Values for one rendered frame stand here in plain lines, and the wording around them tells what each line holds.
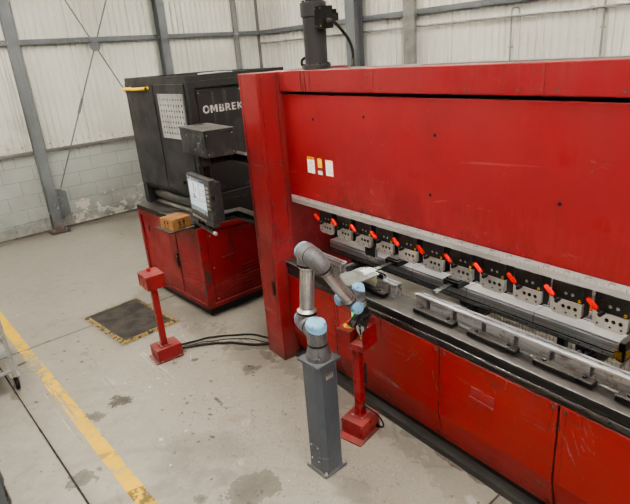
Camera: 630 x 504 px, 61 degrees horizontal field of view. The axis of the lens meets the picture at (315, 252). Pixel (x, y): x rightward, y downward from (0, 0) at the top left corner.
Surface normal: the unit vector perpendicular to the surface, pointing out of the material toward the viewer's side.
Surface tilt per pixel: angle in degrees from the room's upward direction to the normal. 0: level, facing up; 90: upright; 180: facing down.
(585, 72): 90
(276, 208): 90
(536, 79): 90
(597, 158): 90
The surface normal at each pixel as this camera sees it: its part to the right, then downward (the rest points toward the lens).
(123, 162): 0.66, 0.22
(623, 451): -0.79, 0.27
